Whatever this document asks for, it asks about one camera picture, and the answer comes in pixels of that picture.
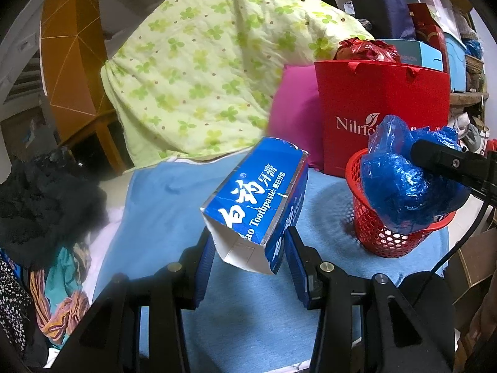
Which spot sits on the black fuzzy cloth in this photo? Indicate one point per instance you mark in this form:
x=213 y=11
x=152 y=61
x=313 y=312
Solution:
x=46 y=209

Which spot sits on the black white dotted cloth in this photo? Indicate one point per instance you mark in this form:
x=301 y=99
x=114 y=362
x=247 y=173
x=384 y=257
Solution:
x=11 y=291

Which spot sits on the red paper gift bag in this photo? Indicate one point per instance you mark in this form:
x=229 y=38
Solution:
x=369 y=93

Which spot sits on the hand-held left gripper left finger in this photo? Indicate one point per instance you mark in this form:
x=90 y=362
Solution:
x=204 y=276

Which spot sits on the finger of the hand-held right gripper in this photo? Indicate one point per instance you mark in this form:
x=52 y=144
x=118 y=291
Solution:
x=446 y=159

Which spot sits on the blue plastic bag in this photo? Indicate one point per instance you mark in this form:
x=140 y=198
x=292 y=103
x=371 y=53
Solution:
x=396 y=186

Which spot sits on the orange wooden cabinet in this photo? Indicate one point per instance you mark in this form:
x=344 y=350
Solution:
x=70 y=46

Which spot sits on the red mesh plastic basket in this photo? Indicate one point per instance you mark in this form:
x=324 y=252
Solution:
x=372 y=237

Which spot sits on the brown cardboard box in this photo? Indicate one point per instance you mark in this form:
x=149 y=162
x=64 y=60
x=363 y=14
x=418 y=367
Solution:
x=477 y=264

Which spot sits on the blue plastic storage bin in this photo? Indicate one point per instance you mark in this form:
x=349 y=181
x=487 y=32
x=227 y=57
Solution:
x=456 y=62

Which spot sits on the magenta pillow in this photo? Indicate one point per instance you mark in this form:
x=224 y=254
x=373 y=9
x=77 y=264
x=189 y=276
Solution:
x=295 y=116

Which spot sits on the blue toothpaste box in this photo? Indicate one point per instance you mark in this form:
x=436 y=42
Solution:
x=252 y=202

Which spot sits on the colourful striped cloth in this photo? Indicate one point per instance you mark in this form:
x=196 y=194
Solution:
x=58 y=311

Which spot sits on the dark red gift box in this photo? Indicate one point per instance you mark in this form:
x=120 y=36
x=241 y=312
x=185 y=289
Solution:
x=431 y=35

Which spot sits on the green clover print quilt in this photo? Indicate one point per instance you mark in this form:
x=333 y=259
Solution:
x=194 y=66

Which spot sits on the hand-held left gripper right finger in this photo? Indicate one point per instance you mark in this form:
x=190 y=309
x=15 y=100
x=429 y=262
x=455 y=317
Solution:
x=295 y=272

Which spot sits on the light blue bed sheet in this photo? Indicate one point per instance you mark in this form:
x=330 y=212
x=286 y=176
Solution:
x=163 y=209

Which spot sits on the person's right forearm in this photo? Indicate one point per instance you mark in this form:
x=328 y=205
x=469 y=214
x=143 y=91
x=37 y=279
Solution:
x=483 y=318

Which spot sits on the crumpled red plastic bag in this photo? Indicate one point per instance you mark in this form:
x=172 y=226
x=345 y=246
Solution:
x=365 y=50

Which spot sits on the light blue cardboard box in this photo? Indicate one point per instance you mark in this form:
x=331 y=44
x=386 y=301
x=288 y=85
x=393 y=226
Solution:
x=423 y=54

